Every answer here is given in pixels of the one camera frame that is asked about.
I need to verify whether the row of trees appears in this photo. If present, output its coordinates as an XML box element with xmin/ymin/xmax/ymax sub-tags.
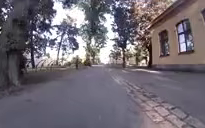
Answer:
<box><xmin>23</xmin><ymin>0</ymin><xmax>171</xmax><ymax>71</ymax></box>

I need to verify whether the long yellow building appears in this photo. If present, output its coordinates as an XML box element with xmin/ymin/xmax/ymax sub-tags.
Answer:
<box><xmin>145</xmin><ymin>0</ymin><xmax>205</xmax><ymax>73</ymax></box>

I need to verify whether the grey cobblestone strip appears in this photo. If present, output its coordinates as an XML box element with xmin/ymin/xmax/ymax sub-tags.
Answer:
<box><xmin>109</xmin><ymin>73</ymin><xmax>205</xmax><ymax>128</ymax></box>

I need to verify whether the grey asphalt road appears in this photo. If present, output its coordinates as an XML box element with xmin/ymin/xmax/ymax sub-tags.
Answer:
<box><xmin>0</xmin><ymin>64</ymin><xmax>205</xmax><ymax>128</ymax></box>

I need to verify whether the large thick tree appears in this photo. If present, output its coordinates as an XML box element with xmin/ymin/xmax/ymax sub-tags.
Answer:
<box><xmin>0</xmin><ymin>0</ymin><xmax>30</xmax><ymax>90</ymax></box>

